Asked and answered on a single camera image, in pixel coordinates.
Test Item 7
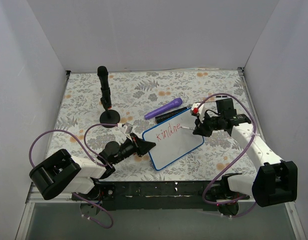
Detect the red whiteboard marker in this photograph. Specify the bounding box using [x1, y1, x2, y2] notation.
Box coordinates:
[181, 126, 195, 131]

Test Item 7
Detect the blue framed whiteboard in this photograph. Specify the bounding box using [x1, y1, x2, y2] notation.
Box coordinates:
[142, 109, 204, 171]

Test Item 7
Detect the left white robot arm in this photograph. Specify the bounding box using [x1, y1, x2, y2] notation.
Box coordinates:
[29, 133, 156, 200]

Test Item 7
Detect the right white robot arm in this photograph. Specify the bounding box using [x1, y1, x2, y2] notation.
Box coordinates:
[190, 98, 298, 207]

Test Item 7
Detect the floral table mat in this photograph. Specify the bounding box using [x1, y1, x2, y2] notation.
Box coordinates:
[47, 68, 257, 182]

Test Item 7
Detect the black glitter microphone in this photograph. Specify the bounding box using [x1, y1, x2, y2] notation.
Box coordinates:
[155, 107, 188, 124]

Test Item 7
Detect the black microphone on stand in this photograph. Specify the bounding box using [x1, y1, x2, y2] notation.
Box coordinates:
[97, 66, 120, 128]

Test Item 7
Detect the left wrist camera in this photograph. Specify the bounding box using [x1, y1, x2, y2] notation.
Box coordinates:
[117, 123, 133, 135]

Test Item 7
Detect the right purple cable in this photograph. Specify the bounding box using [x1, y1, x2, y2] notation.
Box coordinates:
[197, 93, 257, 218]

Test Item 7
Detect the purple cable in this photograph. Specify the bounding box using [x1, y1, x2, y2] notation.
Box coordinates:
[28, 122, 126, 230]
[197, 93, 257, 218]

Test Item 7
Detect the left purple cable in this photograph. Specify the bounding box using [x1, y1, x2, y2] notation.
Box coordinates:
[28, 122, 126, 230]

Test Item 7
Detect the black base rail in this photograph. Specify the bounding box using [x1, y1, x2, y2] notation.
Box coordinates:
[71, 180, 241, 218]

